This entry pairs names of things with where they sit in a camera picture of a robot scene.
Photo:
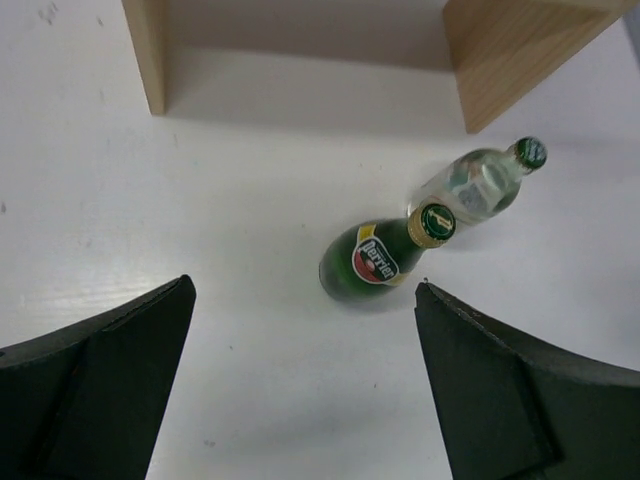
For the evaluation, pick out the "wooden two-tier shelf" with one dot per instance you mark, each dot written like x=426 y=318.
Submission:
x=498 y=50

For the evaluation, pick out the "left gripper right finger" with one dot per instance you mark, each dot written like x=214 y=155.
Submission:
x=512 y=406

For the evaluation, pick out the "clear bottle back right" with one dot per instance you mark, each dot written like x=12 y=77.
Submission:
x=482 y=183

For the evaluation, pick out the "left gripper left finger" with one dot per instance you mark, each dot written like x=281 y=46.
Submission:
x=87 y=401

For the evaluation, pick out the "green Perrier bottle left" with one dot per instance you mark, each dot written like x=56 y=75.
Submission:
x=373 y=258

